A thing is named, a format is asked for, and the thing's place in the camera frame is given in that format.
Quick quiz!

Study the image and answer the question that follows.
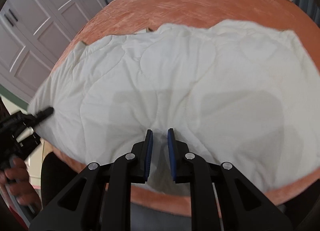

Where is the orange velvet bed blanket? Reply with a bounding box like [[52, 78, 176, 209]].
[[47, 0, 320, 219]]

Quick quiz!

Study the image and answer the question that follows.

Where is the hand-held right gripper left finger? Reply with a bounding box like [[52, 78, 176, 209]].
[[29, 129, 154, 231]]

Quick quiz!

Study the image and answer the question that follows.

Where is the person's left hand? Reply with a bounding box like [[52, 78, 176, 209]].
[[0, 157, 42, 213]]

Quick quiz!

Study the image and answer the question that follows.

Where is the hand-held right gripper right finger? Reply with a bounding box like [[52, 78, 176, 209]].
[[167, 128, 293, 231]]

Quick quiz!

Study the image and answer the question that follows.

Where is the white panelled wardrobe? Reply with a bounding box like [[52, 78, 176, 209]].
[[0, 0, 111, 103]]

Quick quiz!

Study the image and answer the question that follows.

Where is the cream quilted jacket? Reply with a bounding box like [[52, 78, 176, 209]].
[[26, 19, 320, 194]]

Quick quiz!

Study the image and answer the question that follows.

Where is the grey curtain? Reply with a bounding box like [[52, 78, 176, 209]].
[[292, 0, 319, 24]]

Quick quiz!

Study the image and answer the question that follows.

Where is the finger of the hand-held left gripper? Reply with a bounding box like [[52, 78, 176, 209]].
[[32, 107, 54, 124]]

